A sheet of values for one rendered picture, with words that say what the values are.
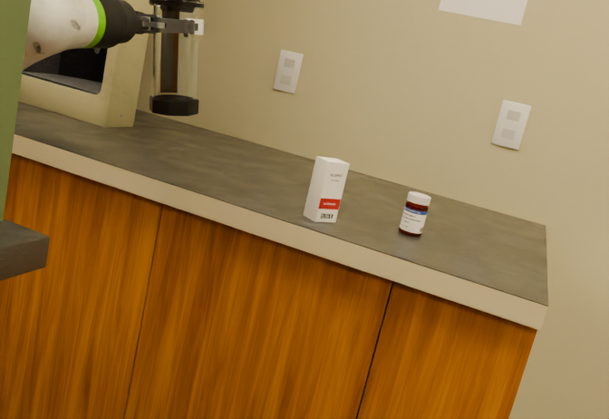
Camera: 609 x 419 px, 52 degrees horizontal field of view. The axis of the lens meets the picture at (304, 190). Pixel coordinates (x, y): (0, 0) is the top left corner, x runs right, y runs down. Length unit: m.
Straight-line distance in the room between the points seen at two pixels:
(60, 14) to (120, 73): 0.60
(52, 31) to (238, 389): 0.69
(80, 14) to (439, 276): 0.68
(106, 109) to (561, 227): 1.17
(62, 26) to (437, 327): 0.74
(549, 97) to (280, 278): 0.88
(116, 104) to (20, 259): 0.88
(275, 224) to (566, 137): 0.88
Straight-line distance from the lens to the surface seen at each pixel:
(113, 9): 1.11
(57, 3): 1.01
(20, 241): 0.77
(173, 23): 1.20
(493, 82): 1.68
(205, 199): 1.10
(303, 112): 1.79
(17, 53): 0.78
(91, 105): 1.62
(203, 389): 1.24
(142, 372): 1.31
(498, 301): 0.99
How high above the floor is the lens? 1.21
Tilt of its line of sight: 12 degrees down
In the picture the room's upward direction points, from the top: 13 degrees clockwise
